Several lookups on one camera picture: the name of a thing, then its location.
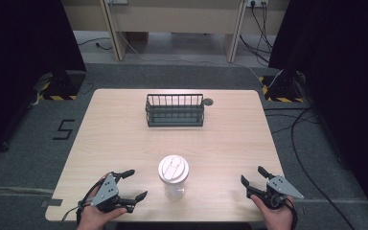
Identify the black curtain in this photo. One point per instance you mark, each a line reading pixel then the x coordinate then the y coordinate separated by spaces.
pixel 16 48
pixel 348 64

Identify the beige wooden desk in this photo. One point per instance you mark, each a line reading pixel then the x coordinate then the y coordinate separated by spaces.
pixel 172 16

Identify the person's right hand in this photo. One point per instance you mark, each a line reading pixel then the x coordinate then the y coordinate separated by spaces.
pixel 278 218

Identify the grey tape strip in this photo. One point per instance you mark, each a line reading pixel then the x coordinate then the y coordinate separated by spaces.
pixel 51 202

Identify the clear cup with white lid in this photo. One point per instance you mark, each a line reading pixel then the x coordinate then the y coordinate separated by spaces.
pixel 173 169

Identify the round grey table grommet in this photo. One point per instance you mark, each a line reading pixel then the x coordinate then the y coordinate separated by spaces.
pixel 207 102

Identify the person's left hand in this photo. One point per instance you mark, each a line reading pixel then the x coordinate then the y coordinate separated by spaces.
pixel 92 218

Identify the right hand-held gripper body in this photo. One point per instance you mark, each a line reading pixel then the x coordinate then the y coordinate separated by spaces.
pixel 281 186

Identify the stand base with hazard tape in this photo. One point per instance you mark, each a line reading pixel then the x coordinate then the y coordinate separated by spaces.
pixel 62 86
pixel 282 89

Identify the white wall socket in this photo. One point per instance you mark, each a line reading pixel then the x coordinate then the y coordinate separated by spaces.
pixel 257 2

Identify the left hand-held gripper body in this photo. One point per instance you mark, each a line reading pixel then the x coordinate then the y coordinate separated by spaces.
pixel 106 191

